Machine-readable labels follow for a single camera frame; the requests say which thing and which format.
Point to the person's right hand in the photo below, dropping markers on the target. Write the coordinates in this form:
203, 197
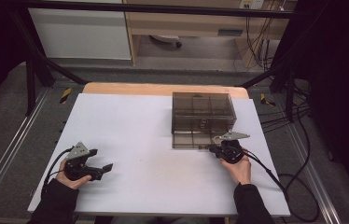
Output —
241, 171

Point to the wooden desk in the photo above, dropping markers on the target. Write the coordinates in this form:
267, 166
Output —
188, 26

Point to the white cabinet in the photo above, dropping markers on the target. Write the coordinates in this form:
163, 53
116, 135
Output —
79, 34

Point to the black metal crossbar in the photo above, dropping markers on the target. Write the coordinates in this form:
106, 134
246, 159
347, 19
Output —
150, 8

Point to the person's left hand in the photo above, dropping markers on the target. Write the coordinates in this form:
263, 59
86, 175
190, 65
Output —
70, 184

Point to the smoky transparent jewelry box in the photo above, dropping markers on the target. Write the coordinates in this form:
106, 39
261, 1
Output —
230, 121

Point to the white wall socket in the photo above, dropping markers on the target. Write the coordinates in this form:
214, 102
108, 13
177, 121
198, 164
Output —
252, 3

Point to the aluminium rail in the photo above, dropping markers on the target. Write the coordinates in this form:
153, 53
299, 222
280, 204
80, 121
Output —
309, 168
14, 140

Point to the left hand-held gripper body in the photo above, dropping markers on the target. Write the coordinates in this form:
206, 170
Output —
76, 168

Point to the office chair base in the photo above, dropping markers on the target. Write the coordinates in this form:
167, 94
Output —
166, 39

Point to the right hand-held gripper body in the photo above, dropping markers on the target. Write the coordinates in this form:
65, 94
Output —
233, 152

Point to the black metal stand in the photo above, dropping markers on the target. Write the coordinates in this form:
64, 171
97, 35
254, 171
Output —
30, 87
290, 93

